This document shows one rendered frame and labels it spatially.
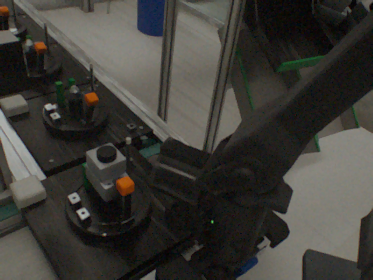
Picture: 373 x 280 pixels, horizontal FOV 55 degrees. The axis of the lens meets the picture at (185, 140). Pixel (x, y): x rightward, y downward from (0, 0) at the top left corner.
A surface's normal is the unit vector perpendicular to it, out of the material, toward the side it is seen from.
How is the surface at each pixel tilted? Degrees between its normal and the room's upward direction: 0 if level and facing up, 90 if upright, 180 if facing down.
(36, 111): 0
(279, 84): 45
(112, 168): 90
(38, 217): 0
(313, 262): 0
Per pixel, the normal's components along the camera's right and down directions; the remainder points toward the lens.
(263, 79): 0.41, -0.12
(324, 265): 0.11, -0.77
